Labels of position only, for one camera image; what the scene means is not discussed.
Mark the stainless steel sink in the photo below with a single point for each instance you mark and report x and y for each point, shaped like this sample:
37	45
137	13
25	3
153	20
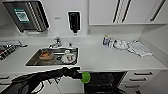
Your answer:
33	60

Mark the dish drying rack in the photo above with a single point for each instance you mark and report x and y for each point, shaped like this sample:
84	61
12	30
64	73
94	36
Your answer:
8	48

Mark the black wall soap dispenser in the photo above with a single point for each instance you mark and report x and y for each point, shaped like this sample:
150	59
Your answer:
74	21

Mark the chrome sink faucet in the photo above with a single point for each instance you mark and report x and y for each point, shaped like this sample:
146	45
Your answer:
56	42

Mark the steel paper towel dispenser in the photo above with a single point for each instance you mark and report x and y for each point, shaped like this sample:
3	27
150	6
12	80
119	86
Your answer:
26	16

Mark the orange item in sink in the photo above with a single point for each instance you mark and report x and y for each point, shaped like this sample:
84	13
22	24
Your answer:
46	55

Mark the white cabinet drawer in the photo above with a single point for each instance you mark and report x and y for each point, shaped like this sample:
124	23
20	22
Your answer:
6	78
136	81
140	74

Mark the white wall outlet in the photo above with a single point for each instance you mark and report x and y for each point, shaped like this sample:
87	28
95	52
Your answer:
89	31

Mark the small white bottle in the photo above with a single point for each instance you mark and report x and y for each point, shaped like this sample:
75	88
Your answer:
111	42

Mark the small wall label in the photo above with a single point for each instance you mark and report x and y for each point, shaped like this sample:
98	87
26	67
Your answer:
57	18

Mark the stainless steel dishwasher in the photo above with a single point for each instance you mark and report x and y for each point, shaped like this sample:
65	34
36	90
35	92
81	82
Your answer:
103	81

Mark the small sink soap pump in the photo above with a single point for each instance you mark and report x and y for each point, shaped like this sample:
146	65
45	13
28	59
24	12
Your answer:
70	44

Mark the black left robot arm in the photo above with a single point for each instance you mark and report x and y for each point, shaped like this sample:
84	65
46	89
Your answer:
33	81

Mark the white lower cabinet door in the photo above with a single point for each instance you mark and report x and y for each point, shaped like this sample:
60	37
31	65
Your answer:
50	87
70	86

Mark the small green bowl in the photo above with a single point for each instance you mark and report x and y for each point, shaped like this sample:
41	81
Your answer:
85	77

